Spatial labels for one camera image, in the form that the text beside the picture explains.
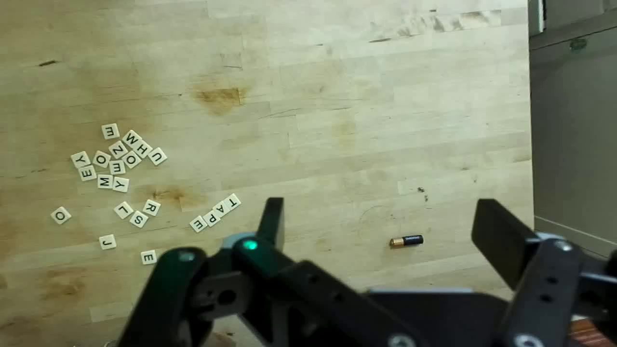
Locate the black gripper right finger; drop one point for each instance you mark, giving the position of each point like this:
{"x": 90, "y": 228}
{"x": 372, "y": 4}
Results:
{"x": 547, "y": 289}

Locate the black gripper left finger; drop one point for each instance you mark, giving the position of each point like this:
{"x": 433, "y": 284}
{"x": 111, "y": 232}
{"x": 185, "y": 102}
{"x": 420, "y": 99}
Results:
{"x": 194, "y": 295}

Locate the cream letter R tile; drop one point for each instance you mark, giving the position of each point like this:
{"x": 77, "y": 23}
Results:
{"x": 152, "y": 207}

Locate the cream letter Y tile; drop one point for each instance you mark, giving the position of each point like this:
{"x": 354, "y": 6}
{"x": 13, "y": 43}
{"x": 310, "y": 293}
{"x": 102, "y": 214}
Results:
{"x": 121, "y": 183}

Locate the cream letter U tile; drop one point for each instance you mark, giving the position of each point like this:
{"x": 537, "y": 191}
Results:
{"x": 158, "y": 156}

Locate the cream letter M tile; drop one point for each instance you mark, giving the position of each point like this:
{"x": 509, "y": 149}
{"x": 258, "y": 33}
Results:
{"x": 106, "y": 182}

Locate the black and copper battery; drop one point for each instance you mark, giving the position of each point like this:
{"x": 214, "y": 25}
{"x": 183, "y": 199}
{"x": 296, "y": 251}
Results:
{"x": 406, "y": 241}

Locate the cream letter O tile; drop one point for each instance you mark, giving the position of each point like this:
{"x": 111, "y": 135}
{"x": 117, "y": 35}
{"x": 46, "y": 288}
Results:
{"x": 102, "y": 158}
{"x": 133, "y": 160}
{"x": 61, "y": 214}

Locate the grey cabinet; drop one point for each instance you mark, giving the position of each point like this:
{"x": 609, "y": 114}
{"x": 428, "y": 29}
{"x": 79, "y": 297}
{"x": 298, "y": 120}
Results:
{"x": 576, "y": 141}

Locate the cream letter H tile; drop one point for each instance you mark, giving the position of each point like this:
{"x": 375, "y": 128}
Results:
{"x": 142, "y": 149}

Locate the cream letter Z tile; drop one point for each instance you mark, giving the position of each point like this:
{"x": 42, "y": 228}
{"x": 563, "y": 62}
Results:
{"x": 119, "y": 149}

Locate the cream letter W tile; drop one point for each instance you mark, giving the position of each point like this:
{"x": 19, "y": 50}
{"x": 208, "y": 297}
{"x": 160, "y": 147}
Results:
{"x": 133, "y": 137}

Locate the round cabinet knob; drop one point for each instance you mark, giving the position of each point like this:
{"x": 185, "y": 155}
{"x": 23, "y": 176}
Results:
{"x": 580, "y": 43}

